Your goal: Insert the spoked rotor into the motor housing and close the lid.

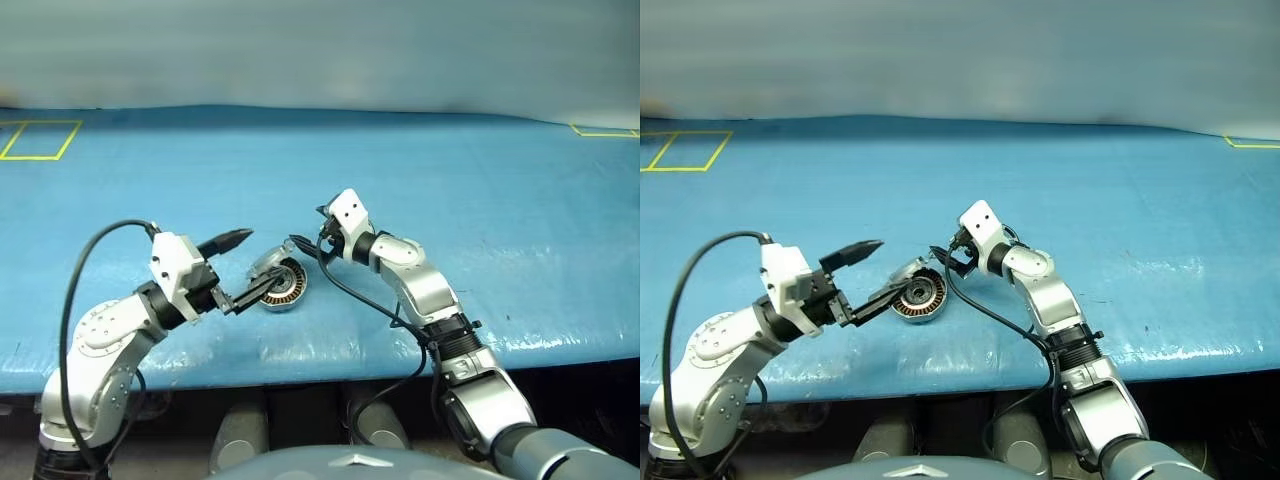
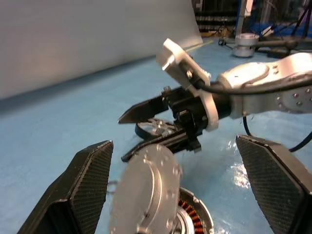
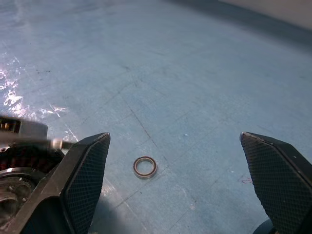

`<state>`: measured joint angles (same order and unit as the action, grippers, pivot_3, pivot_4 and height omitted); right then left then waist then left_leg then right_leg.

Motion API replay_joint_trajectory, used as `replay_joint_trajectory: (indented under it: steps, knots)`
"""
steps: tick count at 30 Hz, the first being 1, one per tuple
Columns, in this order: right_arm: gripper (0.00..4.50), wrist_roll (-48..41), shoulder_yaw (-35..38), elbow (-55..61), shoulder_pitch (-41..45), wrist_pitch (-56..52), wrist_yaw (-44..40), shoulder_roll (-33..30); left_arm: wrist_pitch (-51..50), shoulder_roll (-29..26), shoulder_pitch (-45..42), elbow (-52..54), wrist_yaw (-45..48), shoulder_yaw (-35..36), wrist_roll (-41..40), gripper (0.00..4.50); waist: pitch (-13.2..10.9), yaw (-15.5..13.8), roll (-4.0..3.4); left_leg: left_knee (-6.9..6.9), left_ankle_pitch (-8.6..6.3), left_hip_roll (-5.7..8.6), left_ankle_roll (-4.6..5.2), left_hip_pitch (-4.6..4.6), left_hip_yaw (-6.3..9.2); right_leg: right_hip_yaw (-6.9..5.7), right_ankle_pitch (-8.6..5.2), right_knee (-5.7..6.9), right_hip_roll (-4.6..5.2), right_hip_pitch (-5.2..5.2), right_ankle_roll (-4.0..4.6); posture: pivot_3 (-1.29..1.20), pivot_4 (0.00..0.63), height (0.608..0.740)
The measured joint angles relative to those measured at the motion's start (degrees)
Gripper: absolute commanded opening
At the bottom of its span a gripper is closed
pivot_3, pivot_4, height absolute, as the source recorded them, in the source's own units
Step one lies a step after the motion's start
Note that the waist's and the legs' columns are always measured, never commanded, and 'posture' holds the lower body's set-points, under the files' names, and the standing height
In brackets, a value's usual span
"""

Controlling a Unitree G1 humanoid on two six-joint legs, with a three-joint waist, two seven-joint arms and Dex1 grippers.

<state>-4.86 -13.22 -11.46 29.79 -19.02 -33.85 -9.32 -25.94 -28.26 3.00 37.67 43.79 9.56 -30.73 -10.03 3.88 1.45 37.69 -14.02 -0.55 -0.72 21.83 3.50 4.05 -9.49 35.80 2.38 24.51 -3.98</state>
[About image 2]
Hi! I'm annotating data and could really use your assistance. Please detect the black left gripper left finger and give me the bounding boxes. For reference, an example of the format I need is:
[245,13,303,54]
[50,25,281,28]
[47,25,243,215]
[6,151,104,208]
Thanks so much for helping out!
[17,140,114,234]

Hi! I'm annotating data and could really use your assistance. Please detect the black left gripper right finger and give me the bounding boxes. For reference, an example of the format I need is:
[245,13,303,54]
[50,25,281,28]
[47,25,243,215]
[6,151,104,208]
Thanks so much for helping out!
[235,135,312,234]

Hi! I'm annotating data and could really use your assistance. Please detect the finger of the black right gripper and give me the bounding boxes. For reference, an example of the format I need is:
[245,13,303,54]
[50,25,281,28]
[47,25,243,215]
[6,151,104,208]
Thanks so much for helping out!
[121,130,188,163]
[117,94,170,124]

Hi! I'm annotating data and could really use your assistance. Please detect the black spoked rotor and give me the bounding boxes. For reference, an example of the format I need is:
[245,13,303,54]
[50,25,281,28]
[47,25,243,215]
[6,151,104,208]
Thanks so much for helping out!
[135,117,181,143]

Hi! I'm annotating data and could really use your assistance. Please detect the silver round motor lid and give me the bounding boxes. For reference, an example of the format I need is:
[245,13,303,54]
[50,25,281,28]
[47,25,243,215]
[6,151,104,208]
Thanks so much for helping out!
[108,143,184,234]

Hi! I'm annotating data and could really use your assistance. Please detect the silver motor housing copper coils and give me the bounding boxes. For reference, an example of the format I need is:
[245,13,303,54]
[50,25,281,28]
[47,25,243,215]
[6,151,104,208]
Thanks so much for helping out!
[174,187,215,234]

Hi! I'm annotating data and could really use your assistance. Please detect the silver round stand base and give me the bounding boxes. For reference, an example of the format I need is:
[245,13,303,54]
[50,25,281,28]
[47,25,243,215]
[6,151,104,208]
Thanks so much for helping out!
[231,33,260,59]

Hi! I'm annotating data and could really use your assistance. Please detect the dark storage rack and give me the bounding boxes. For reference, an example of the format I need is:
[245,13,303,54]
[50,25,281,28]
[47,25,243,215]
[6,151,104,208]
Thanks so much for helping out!
[194,0,242,32]

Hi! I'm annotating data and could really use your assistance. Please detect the black tripod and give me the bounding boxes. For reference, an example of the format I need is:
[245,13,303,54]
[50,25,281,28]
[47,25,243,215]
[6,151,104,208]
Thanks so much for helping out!
[258,0,312,59]

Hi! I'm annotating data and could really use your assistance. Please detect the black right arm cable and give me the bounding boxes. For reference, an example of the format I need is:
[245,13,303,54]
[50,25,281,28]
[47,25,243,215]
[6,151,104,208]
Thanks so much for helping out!
[194,73,312,153]

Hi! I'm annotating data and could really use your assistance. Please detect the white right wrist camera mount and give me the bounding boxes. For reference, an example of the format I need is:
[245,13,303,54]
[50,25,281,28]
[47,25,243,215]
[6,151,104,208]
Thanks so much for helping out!
[156,38,219,132]

